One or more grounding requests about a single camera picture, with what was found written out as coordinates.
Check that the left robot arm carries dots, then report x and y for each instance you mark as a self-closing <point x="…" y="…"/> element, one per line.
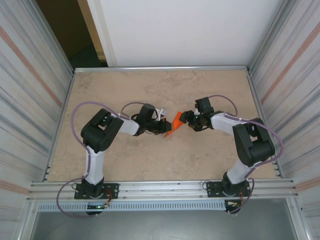
<point x="100" y="132"/>

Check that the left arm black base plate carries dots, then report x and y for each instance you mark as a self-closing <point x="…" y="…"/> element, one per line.
<point x="112" y="191"/>

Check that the orange paper sheet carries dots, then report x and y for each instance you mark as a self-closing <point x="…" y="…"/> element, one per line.
<point x="178" y="122"/>

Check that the aluminium frame cross bar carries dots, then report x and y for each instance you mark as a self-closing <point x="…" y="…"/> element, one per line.
<point x="160" y="68"/>

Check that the grey metal lower shelf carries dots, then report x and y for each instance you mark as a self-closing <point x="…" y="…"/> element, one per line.
<point x="160" y="225"/>

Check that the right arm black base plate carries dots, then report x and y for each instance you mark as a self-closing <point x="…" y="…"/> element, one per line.
<point x="212" y="191"/>

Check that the aluminium mounting rail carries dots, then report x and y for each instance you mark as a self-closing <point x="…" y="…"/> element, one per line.
<point x="160" y="190"/>

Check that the aluminium frame side bar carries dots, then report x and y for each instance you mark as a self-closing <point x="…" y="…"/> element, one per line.
<point x="264" y="125"/>
<point x="60" y="126"/>

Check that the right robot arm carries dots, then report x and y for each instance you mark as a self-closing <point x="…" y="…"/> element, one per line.
<point x="255" y="145"/>

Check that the white door frame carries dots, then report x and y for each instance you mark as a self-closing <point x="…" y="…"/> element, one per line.
<point x="103" y="37"/>

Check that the aluminium frame post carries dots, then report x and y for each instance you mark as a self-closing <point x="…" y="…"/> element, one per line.
<point x="51" y="37"/>
<point x="271" y="37"/>

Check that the small circuit board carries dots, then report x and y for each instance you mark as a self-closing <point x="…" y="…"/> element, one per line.
<point x="96" y="206"/>

